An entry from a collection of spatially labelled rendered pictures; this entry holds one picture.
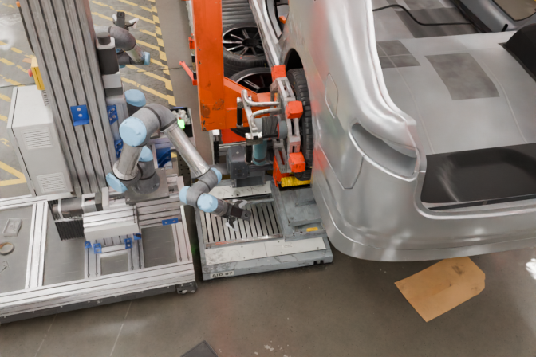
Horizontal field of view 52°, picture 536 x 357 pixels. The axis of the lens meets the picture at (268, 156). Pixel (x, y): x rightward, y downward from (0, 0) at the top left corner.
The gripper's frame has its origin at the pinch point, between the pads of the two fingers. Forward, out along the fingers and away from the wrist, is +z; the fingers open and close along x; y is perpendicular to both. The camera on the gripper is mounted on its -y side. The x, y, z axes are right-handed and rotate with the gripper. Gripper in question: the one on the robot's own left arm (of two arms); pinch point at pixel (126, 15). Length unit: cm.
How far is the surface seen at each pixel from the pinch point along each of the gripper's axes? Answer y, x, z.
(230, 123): 57, 72, -20
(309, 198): 81, 130, -58
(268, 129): 11, 91, -78
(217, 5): -27, 55, -21
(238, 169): 80, 82, -39
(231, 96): 37, 71, -17
